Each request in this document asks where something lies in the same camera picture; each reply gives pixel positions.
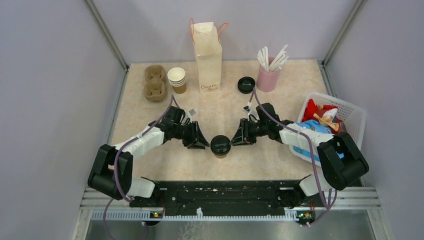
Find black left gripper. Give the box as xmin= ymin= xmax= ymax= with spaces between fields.
xmin=173 ymin=120 xmax=210 ymax=150

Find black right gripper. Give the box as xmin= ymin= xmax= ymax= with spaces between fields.
xmin=229 ymin=118 xmax=269 ymax=147

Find black plastic cup lid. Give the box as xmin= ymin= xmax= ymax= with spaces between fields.
xmin=210 ymin=135 xmax=231 ymax=154

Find brown pulp cup carrier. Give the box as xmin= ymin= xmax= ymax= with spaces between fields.
xmin=143 ymin=65 xmax=167 ymax=103

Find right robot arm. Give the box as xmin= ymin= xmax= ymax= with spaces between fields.
xmin=230 ymin=102 xmax=369 ymax=206

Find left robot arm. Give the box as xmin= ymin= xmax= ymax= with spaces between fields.
xmin=87 ymin=106 xmax=210 ymax=207

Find spare black cup lid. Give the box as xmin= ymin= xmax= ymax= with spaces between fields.
xmin=237 ymin=76 xmax=256 ymax=94

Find blue cartoon packet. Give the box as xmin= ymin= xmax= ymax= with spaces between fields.
xmin=290 ymin=119 xmax=332 ymax=162

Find pink straw holder cup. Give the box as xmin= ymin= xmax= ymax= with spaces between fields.
xmin=256 ymin=64 xmax=281 ymax=92

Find stack of paper cups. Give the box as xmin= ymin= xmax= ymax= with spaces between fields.
xmin=167 ymin=67 xmax=187 ymax=94

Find red snack packet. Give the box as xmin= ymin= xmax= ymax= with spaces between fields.
xmin=301 ymin=99 xmax=347 ymax=134

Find white wrapped straws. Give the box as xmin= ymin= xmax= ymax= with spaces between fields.
xmin=256 ymin=44 xmax=290 ymax=72

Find cream paper gift bag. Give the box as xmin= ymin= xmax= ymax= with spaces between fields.
xmin=188 ymin=18 xmax=229 ymax=93

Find white plastic basket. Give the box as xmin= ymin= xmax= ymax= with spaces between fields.
xmin=297 ymin=92 xmax=367 ymax=150

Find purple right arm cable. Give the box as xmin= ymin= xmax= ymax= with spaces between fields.
xmin=248 ymin=87 xmax=339 ymax=228

